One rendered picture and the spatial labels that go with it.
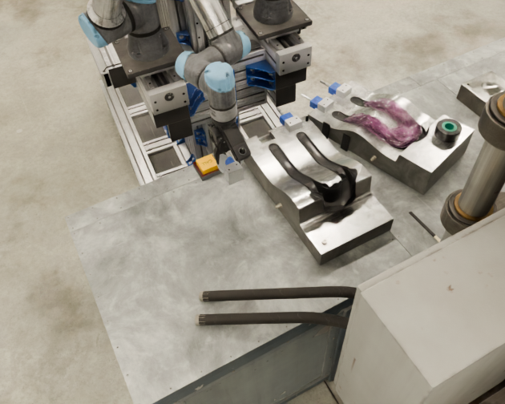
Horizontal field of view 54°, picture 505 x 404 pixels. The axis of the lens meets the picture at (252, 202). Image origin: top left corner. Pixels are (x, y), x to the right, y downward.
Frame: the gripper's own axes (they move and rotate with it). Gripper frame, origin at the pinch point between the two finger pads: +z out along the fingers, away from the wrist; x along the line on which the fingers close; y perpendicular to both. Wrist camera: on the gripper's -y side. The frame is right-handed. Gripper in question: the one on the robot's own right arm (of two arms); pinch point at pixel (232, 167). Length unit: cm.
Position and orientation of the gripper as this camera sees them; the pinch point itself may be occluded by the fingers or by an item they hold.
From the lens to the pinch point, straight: 154.1
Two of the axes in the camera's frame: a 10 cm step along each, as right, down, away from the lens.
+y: -4.7, -6.8, 5.6
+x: -8.8, 3.9, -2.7
